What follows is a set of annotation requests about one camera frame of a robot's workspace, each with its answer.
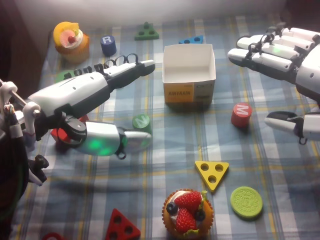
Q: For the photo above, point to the blue cylinder with letter R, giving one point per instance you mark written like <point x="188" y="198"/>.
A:
<point x="108" y="45"/>

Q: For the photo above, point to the yellow triangle block with holes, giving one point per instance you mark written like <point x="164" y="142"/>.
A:
<point x="211" y="172"/>

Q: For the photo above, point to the red triangle block with holes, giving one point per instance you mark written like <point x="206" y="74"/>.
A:
<point x="121" y="226"/>

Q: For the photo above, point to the red cylinder with letter M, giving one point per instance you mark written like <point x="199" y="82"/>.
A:
<point x="240" y="115"/>

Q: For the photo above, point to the red rectangular block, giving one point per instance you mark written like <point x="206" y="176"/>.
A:
<point x="55" y="135"/>

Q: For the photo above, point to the green triangle block with holes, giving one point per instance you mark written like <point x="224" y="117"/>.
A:
<point x="146" y="33"/>

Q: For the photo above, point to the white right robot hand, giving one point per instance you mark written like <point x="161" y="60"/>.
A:
<point x="277" y="58"/>

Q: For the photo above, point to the blue triangle block with holes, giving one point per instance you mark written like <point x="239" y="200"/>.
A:
<point x="191" y="40"/>

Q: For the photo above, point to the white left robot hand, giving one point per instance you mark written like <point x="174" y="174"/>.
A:
<point x="75" y="87"/>

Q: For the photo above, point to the red cylinder with letter O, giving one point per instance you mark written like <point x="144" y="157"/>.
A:
<point x="53" y="236"/>

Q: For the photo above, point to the green cylinder with white letter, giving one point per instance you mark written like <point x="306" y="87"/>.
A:
<point x="141" y="121"/>

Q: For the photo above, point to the orange toy cupcake with cherry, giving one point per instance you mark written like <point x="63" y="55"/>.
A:
<point x="72" y="45"/>

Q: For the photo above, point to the blue plaid tablecloth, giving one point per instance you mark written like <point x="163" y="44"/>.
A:
<point x="125" y="180"/>

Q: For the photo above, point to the green sandwich cookie toy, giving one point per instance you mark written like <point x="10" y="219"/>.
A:
<point x="246" y="203"/>

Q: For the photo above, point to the toy cupcake with strawberries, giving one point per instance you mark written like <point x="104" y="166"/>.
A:
<point x="187" y="215"/>

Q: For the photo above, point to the white and yellow paper box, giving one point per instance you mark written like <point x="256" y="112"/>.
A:
<point x="178" y="93"/>

